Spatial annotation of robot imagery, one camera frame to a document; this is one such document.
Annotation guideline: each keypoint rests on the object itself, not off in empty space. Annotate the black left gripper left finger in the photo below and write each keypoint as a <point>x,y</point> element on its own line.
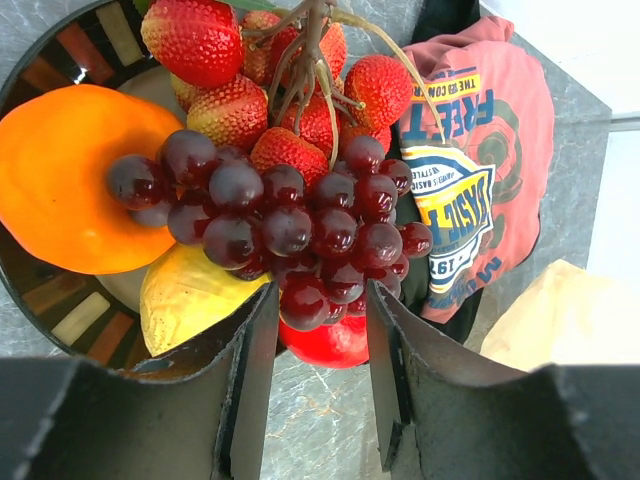
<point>198,411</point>

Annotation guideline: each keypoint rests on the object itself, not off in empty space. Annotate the yellow pear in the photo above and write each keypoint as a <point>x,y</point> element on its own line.
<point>183,294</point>

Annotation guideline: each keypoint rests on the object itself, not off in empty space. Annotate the red cherry tomatoes cluster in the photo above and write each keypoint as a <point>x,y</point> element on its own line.
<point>277,79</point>

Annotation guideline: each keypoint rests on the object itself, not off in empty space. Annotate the red printed folded t-shirt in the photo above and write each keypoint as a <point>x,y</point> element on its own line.
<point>478,138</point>

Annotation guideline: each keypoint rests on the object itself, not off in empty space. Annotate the beige banana print plastic bag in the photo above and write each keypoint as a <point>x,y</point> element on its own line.
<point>567,316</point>

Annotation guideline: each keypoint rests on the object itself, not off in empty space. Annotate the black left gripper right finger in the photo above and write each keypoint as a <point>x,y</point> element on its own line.
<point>445,412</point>

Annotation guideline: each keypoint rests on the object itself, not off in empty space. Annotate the orange fruit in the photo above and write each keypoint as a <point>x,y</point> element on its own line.
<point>55,152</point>

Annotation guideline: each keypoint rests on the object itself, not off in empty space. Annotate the dark purple grape bunch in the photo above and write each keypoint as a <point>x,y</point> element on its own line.
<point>320,231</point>

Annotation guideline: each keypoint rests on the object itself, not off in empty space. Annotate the red apple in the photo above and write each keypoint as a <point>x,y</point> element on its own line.
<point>341,345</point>

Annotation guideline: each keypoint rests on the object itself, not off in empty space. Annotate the black fruit plate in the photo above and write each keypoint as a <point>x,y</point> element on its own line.
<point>47,310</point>

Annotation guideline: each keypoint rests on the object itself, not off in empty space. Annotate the black folded garment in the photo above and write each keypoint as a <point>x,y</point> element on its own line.
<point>436,18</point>

